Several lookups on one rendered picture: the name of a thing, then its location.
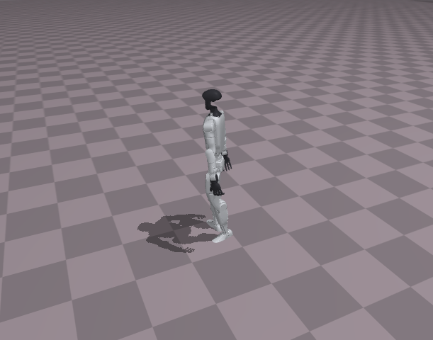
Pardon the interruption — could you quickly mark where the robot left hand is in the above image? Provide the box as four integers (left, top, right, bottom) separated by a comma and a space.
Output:
210, 174, 225, 196

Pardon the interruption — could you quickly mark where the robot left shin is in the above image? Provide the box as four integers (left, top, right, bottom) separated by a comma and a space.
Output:
214, 203, 228, 235

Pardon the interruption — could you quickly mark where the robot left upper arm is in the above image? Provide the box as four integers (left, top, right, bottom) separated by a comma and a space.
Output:
203, 120, 216, 155

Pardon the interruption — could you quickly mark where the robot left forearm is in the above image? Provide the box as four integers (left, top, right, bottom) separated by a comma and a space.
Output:
206, 149, 217, 181

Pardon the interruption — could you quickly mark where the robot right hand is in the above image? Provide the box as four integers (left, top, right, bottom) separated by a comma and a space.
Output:
221, 150, 232, 171

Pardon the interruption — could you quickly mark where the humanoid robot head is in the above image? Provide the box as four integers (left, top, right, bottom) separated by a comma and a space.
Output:
202, 89, 222, 117

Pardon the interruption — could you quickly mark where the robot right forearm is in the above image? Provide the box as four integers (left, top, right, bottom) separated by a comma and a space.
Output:
222, 136, 227, 155

